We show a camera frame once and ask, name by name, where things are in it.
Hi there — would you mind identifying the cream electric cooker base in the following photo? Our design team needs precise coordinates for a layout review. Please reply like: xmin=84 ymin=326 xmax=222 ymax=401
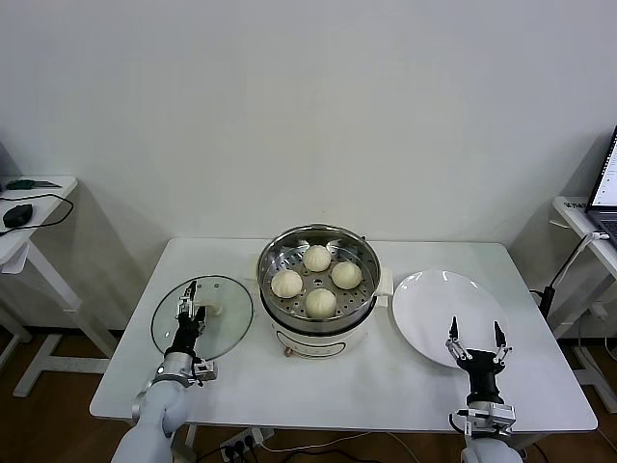
xmin=244 ymin=261 xmax=396 ymax=361

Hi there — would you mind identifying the white side table with laptop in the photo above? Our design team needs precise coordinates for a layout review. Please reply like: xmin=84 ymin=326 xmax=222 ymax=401
xmin=549 ymin=194 xmax=617 ymax=414

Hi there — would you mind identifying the white round plate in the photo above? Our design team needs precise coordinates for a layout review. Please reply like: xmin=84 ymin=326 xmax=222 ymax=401
xmin=390 ymin=269 xmax=511 ymax=371

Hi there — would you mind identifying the round glass pot lid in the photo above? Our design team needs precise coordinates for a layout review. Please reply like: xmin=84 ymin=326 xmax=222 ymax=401
xmin=149 ymin=274 xmax=255 ymax=362

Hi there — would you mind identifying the black computer mouse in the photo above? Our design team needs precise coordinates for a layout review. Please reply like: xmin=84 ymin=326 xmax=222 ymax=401
xmin=2 ymin=203 xmax=35 ymax=229

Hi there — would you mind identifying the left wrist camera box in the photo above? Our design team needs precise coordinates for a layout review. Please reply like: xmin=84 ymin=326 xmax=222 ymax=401
xmin=188 ymin=358 xmax=220 ymax=386

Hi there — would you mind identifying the white floor cable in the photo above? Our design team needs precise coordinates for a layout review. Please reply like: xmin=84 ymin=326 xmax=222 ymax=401
xmin=259 ymin=430 xmax=416 ymax=463

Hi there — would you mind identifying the black adapter cable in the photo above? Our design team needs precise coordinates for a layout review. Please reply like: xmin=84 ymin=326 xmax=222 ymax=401
xmin=528 ymin=249 xmax=587 ymax=315

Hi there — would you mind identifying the white power strip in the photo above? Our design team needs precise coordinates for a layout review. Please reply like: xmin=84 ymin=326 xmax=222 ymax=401
xmin=218 ymin=425 xmax=277 ymax=460

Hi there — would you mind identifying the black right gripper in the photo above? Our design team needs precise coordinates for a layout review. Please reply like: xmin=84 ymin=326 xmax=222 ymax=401
xmin=443 ymin=314 xmax=514 ymax=397

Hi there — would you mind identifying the white side table with mouse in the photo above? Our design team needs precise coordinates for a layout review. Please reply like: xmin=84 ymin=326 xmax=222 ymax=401
xmin=0 ymin=174 xmax=121 ymax=399

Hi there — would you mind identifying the grey open laptop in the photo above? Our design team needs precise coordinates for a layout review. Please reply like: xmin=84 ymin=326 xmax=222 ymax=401
xmin=581 ymin=123 xmax=617 ymax=238

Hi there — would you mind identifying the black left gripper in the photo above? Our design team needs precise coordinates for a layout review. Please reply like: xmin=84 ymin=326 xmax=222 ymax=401
xmin=167 ymin=280 xmax=209 ymax=357

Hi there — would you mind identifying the black mouse cable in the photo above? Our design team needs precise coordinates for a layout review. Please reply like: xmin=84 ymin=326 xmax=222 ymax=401
xmin=0 ymin=193 xmax=75 ymax=238

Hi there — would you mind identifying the white laptop cable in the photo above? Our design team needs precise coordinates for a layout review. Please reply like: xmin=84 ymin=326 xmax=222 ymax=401
xmin=553 ymin=231 xmax=609 ymax=288

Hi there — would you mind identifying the white steamed baozi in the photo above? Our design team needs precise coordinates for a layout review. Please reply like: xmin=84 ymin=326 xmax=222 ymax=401
xmin=271 ymin=268 xmax=306 ymax=299
xmin=330 ymin=260 xmax=364 ymax=290
xmin=302 ymin=243 xmax=333 ymax=272
xmin=305 ymin=287 xmax=339 ymax=319

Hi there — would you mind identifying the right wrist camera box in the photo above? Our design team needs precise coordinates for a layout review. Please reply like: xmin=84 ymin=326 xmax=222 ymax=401
xmin=449 ymin=401 xmax=518 ymax=439

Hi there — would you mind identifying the dark green flat tool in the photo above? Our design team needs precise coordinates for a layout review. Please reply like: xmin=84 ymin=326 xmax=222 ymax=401
xmin=4 ymin=177 xmax=64 ymax=190

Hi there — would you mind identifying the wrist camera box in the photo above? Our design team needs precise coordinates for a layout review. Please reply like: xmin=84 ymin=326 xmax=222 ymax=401
xmin=449 ymin=401 xmax=518 ymax=439
xmin=188 ymin=358 xmax=220 ymax=386

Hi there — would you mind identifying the steel perforated steamer basket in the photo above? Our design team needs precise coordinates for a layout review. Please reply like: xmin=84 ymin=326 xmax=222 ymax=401
xmin=255 ymin=223 xmax=382 ymax=323

